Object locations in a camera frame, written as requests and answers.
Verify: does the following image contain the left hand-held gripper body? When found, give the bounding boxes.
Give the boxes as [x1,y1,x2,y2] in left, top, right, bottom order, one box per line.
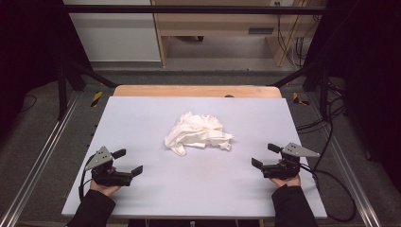
[84,146,133,187]

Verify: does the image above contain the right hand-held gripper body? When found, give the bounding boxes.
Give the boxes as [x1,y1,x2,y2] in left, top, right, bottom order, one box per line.
[261,142,321,180]

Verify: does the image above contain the white t-shirt with chick print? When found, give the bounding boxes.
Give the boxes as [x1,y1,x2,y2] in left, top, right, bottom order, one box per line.
[164,111,235,157]

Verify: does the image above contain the person's right hand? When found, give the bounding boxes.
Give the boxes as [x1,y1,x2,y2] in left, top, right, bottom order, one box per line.
[270,174,302,189]

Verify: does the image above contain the person's left hand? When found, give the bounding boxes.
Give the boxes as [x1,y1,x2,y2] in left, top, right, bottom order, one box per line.
[90,180,122,198]

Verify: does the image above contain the yellow black tape marker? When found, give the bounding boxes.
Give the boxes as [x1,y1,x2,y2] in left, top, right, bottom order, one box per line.
[291,92,310,107]
[90,91,104,109]

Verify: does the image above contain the wooden table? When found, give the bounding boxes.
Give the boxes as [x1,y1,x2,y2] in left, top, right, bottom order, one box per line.
[113,84,283,99]

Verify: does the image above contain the white cabinet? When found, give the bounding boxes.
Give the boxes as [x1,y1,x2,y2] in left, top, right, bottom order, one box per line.
[62,0,162,62]

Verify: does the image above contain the black curtain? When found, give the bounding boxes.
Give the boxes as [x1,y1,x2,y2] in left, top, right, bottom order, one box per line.
[302,0,401,185]
[0,0,93,141]

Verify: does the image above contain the light wooden desk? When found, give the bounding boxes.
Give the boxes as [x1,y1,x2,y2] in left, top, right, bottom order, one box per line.
[150,0,329,68]

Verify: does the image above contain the left hand-held gripper black cable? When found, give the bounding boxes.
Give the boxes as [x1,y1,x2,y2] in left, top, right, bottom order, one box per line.
[78,153,96,201]

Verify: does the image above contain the hand-held gripper black cable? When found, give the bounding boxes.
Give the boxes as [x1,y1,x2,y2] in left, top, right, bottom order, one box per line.
[78,153,96,201]
[299,164,357,223]

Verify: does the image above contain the black floor cables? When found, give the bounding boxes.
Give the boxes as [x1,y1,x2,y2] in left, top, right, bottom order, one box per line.
[295,80,348,134]

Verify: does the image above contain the aluminium rail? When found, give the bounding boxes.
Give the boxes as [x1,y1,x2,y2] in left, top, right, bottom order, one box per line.
[306,92,383,227]
[0,92,80,227]

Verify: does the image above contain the right hand-held gripper black cable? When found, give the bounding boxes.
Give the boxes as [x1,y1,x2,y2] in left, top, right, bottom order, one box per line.
[299,164,357,223]

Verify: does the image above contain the black metal frame stand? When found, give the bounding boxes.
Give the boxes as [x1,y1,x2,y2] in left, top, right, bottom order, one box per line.
[56,56,118,121]
[268,59,333,122]

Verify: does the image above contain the black cable bundle under desk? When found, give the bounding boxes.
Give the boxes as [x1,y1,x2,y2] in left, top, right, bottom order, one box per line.
[274,2,320,69]

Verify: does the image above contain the black metal frame bar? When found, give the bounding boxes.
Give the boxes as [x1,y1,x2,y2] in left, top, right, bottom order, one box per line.
[62,4,329,15]

